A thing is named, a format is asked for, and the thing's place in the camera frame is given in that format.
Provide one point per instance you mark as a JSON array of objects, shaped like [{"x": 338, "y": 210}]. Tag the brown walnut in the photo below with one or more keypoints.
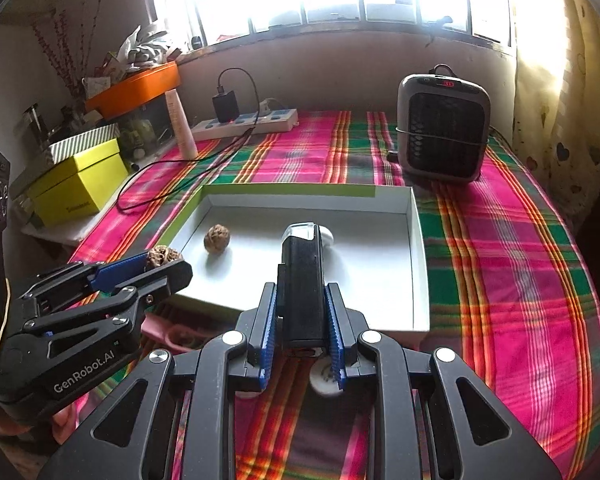
[
  {"x": 216, "y": 241},
  {"x": 162, "y": 252}
]

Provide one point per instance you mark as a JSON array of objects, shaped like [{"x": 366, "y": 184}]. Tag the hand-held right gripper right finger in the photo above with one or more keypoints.
[{"x": 334, "y": 342}]

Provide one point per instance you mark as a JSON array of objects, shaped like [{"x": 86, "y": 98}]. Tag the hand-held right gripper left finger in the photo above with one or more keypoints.
[{"x": 267, "y": 342}]

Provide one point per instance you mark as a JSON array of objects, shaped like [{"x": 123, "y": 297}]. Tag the cream heart-print curtain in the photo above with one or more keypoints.
[{"x": 555, "y": 110}]

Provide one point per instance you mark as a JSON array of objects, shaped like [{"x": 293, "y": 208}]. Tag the white round knob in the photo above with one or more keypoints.
[{"x": 327, "y": 235}]

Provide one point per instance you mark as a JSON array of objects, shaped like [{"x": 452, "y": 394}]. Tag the black rectangular lamp device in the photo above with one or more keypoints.
[{"x": 300, "y": 285}]

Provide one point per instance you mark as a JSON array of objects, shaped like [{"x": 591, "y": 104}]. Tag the dried branches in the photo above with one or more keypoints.
[{"x": 62, "y": 45}]

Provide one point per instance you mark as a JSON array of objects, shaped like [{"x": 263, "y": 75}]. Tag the yellow-green box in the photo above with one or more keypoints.
[{"x": 80, "y": 185}]

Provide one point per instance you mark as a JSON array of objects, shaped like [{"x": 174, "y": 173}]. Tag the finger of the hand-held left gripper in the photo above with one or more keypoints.
[
  {"x": 165, "y": 280},
  {"x": 120, "y": 270}
]

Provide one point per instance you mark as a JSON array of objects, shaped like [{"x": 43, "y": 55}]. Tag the pile of paper packets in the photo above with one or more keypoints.
[{"x": 140, "y": 50}]

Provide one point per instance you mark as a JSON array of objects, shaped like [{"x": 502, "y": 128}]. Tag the striped box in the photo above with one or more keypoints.
[{"x": 85, "y": 142}]

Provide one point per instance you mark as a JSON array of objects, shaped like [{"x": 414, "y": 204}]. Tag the white and green cardboard tray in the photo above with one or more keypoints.
[{"x": 360, "y": 260}]

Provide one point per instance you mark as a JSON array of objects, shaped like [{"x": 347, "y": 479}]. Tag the clear glass tank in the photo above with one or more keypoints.
[{"x": 145, "y": 130}]

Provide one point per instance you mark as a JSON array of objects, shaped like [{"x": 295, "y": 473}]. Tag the orange box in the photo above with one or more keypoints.
[{"x": 140, "y": 87}]

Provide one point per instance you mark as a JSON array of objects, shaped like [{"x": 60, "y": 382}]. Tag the white cosmetic tube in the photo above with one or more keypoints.
[{"x": 182, "y": 125}]

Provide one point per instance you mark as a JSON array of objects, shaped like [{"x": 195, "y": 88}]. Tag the pink plastic clip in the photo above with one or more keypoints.
[{"x": 175, "y": 332}]

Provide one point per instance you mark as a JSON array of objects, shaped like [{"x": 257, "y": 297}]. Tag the white round cap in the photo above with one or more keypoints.
[{"x": 322, "y": 377}]

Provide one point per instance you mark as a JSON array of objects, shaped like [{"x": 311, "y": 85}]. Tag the white power strip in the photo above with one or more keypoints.
[{"x": 275, "y": 121}]

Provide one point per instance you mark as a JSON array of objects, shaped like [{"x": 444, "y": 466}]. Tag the grey electric fan heater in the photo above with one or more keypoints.
[{"x": 445, "y": 125}]

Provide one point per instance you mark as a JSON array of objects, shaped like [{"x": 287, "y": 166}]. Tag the white plug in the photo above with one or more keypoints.
[{"x": 266, "y": 106}]

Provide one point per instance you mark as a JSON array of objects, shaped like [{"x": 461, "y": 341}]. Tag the pink cloth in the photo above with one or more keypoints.
[{"x": 70, "y": 420}]

